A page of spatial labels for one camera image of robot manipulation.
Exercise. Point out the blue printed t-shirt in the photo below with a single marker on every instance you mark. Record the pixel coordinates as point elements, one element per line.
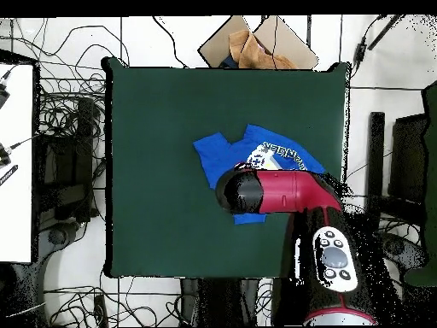
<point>218,153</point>

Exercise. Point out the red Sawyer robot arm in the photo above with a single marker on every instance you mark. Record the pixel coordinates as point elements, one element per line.
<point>290,191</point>

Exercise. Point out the dark green table cloth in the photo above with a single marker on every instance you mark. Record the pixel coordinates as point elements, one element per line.
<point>153,222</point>

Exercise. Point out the tan towel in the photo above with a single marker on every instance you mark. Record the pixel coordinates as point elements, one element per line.
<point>256,56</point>

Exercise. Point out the brown cardboard box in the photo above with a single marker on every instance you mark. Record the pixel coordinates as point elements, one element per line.
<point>290,44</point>

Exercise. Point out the black power adapter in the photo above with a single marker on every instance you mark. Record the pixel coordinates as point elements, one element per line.
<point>359,51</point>

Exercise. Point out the white desk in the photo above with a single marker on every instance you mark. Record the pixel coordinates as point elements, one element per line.
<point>17,205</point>

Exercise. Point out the black striped bar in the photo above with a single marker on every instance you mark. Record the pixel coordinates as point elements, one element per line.
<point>8,175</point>

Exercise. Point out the green draped cloth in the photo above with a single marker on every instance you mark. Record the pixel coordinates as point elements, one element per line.
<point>431,205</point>

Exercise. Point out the thin black rod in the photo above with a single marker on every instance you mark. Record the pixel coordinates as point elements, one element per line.
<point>384,32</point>

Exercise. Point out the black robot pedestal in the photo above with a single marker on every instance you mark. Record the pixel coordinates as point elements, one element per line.
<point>218,300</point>

